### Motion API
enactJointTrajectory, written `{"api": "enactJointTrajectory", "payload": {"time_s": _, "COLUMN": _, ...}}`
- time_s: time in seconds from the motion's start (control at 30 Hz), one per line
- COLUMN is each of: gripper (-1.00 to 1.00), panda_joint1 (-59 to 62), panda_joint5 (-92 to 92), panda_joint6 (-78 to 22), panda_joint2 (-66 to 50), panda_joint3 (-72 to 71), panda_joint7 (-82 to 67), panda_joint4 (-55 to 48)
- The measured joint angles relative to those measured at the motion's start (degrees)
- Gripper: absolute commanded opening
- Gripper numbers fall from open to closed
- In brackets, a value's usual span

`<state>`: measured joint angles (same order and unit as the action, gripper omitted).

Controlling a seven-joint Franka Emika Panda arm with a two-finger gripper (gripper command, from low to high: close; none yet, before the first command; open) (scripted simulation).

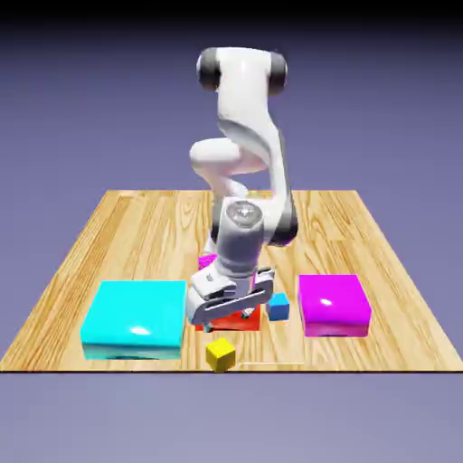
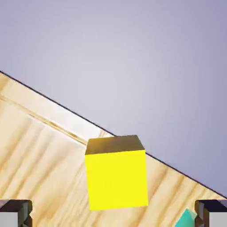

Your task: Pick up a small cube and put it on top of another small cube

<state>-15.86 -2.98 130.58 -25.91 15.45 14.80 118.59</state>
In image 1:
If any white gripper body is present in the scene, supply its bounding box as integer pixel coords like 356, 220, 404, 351
185, 277, 275, 326

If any small yellow cube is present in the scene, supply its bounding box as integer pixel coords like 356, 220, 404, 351
204, 336, 237, 373

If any small blue cube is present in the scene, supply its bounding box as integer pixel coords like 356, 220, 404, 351
266, 291, 291, 323

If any large red box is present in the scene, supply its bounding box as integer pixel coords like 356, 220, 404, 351
194, 302, 262, 333

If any large cyan box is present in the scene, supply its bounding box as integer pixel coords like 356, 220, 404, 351
80, 279, 188, 362

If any large magenta box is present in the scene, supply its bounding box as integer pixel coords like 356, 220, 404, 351
298, 273, 373, 340

